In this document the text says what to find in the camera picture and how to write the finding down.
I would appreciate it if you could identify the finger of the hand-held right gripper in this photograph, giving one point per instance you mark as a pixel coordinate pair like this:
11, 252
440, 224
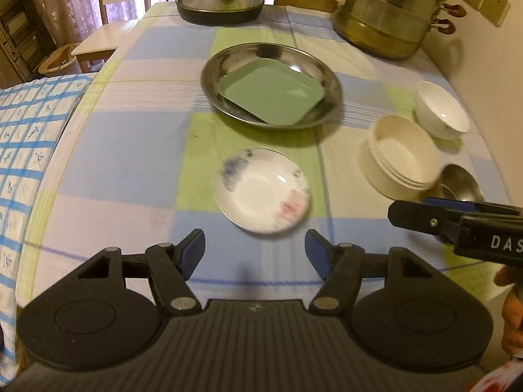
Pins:
421, 216
457, 203

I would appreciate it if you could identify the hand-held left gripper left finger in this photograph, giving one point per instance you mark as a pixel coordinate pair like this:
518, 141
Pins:
193, 253

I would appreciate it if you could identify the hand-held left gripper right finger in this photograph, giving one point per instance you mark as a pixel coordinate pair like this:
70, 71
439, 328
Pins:
316, 253

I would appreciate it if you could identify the small steel bowl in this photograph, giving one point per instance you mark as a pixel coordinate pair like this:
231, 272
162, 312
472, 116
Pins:
461, 183

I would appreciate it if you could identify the person's right hand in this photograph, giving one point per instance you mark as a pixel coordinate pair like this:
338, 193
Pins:
514, 318

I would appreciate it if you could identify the white floral small dish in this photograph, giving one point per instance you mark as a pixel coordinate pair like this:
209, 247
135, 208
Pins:
255, 194

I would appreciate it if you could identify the white ceramic bowl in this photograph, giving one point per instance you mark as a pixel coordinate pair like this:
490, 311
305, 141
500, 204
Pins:
443, 108

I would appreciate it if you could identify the pastel checked tablecloth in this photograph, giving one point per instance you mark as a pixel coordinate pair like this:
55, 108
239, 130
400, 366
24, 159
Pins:
135, 159

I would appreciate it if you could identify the red white printed cloth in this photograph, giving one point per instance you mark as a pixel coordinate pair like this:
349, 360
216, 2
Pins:
498, 377

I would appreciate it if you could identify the green square plate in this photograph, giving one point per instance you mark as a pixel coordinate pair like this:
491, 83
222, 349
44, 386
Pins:
271, 92

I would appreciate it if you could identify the round steel plate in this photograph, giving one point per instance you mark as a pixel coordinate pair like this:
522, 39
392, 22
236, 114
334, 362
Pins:
237, 59

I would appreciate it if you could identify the blue checked white blanket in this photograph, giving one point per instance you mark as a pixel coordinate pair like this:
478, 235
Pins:
28, 139

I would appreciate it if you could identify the steel steamer pot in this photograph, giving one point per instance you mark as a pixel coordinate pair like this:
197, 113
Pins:
384, 12

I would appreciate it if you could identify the wooden chair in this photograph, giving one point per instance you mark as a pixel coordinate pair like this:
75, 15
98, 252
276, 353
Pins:
102, 41

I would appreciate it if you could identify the pale plastic basin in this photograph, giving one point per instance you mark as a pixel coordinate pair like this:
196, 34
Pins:
57, 59

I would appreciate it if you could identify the dark shelf rack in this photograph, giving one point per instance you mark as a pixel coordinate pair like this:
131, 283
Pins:
20, 28

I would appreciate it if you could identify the wall light switch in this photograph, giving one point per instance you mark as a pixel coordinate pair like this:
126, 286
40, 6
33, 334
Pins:
494, 7

